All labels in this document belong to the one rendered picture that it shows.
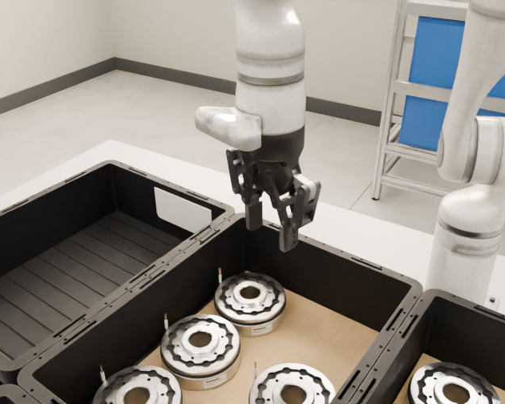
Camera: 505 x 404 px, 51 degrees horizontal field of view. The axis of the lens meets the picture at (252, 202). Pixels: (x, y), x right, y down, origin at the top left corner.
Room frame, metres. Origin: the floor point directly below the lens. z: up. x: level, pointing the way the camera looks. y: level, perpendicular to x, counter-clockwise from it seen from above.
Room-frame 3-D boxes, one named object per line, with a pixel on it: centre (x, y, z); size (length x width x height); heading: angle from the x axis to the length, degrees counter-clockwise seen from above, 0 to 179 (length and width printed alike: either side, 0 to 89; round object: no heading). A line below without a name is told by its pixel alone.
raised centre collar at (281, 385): (0.40, -0.05, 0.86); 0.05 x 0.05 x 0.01
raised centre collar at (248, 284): (0.58, 0.00, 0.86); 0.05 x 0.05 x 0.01
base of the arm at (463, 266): (0.65, -0.32, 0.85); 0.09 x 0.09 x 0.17; 51
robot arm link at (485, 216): (0.65, -0.32, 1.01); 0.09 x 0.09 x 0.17; 78
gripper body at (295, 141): (0.54, -0.02, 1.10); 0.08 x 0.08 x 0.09
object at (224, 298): (0.58, 0.00, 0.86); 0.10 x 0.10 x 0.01
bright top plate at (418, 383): (0.40, -0.23, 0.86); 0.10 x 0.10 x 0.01
